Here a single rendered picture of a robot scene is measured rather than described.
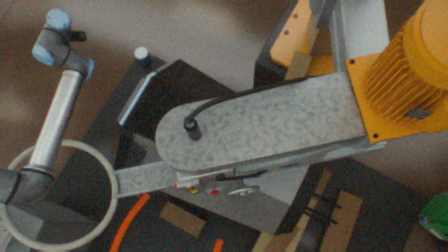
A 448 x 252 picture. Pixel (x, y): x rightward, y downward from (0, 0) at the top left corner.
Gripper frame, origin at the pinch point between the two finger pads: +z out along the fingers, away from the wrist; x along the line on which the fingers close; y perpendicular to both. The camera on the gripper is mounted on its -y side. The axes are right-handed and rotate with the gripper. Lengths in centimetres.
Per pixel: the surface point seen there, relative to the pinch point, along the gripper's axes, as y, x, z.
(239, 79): -123, 22, 78
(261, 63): -102, 30, 4
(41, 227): 36, 78, 32
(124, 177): -7, 68, -7
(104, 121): -20, 19, 114
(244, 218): -62, 110, 9
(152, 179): -18, 73, -12
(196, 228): -51, 114, 71
